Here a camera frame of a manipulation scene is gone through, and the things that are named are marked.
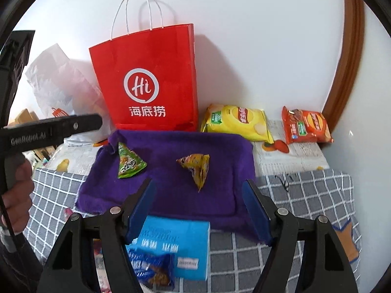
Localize person's left hand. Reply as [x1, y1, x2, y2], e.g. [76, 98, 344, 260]
[0, 158, 35, 236]

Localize cardboard boxes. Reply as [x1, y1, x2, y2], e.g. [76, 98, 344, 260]
[8, 108, 40, 129]

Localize wooden door frame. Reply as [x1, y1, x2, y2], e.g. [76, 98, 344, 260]
[321, 0, 365, 132]

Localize green triangular snack packet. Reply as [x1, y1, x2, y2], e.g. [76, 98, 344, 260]
[118, 142, 148, 179]

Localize blue tissue pack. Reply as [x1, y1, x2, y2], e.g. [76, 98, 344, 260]
[128, 215, 211, 281]

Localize yellow chip bag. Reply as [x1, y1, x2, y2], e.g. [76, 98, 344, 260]
[200, 104, 274, 144]

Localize white fruit-print cloth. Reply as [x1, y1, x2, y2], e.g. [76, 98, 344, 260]
[49, 119, 330, 178]

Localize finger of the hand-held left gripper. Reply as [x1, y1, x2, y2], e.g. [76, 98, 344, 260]
[61, 114, 103, 141]

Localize yellow triangular snack packet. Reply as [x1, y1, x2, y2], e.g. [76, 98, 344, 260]
[176, 153, 211, 193]

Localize white plastic bag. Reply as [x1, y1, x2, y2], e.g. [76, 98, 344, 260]
[25, 43, 111, 142]

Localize purple towel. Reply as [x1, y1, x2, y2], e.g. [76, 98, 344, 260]
[75, 130, 274, 246]

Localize blue cookie packet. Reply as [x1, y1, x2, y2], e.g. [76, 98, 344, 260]
[127, 247, 175, 289]

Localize orange chip bag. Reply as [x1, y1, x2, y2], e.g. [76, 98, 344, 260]
[281, 106, 334, 145]

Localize red paper bag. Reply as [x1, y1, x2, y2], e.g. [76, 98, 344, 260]
[89, 0, 199, 132]

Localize grey plaid bedsheet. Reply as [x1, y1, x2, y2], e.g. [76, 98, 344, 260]
[27, 168, 364, 293]

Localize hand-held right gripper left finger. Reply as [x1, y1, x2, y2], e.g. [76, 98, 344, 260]
[40, 177, 158, 293]

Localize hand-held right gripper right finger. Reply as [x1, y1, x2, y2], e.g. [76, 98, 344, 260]
[243, 179, 359, 293]

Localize person's left forearm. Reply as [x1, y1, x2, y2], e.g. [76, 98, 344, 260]
[0, 226, 43, 293]

